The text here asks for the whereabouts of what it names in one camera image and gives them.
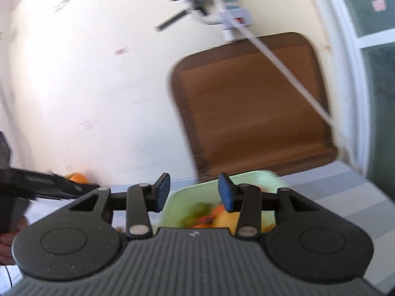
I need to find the light green plastic basin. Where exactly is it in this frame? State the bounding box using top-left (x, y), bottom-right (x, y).
top-left (160, 170), bottom-right (288, 232)

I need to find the grey wall switch box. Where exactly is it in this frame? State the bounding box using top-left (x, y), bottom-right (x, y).
top-left (220, 0), bottom-right (254, 41)

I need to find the wall socket with plugs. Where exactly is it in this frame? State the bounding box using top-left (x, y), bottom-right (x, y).
top-left (155, 0), bottom-right (237, 32)

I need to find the frosted window pane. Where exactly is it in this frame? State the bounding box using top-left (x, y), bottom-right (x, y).
top-left (333, 0), bottom-right (395, 188)

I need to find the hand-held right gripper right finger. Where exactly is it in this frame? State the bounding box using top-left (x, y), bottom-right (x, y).
top-left (218, 173), bottom-right (349, 240)

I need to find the white window frame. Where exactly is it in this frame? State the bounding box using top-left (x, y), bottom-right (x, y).
top-left (304, 0), bottom-right (395, 179)

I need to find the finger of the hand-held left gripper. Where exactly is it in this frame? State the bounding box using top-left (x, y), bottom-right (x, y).
top-left (46, 173), bottom-right (101, 198)

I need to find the large yellow citrus fruit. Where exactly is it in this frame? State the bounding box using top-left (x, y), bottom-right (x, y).
top-left (212, 211), bottom-right (242, 229)

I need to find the small green fruit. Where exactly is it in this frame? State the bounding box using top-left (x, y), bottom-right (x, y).
top-left (181, 202), bottom-right (214, 227)

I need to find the white cable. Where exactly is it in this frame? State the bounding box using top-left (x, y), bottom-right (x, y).
top-left (216, 0), bottom-right (335, 128)

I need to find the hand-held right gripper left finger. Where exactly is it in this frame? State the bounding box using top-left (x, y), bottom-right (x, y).
top-left (40, 173), bottom-right (171, 240)

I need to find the striped blue tablecloth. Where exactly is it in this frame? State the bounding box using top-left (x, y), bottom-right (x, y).
top-left (6, 160), bottom-right (395, 296)

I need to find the person's left hand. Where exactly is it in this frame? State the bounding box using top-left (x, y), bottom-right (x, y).
top-left (0, 217), bottom-right (29, 266)

